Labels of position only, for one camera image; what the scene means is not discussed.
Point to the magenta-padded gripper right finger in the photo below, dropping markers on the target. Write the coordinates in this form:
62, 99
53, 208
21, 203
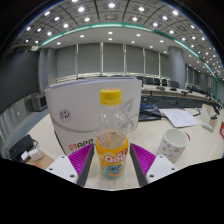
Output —
160, 166

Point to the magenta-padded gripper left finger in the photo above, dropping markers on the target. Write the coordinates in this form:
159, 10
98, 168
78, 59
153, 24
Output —
61, 166

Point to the yellow-capped clear drink bottle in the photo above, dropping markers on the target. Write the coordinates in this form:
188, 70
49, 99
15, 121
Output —
111, 160

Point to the white printed paper cup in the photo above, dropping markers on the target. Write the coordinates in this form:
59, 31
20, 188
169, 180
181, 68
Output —
171, 146

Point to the small white charger block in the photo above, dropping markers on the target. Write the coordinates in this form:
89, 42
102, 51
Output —
34, 154

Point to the black power adapter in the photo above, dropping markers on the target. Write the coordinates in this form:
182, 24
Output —
20, 146

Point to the printed white paper sheet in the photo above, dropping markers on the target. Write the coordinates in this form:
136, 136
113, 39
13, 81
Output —
180, 118

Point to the black desk console unit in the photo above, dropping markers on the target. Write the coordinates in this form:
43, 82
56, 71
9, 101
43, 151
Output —
148, 111

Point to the white power strip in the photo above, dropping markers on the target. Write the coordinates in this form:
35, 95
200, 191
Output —
207, 127

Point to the white cardboard paper box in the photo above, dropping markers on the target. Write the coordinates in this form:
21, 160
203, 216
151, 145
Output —
76, 103

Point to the red and white card box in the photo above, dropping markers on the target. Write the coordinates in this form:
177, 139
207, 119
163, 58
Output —
222, 130

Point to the white open paper box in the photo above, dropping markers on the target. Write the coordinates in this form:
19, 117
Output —
207, 111

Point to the row of black office chairs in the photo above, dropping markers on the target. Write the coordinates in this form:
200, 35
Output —
174, 84

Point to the group of ceiling lights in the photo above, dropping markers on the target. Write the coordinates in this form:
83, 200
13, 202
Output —
111, 5

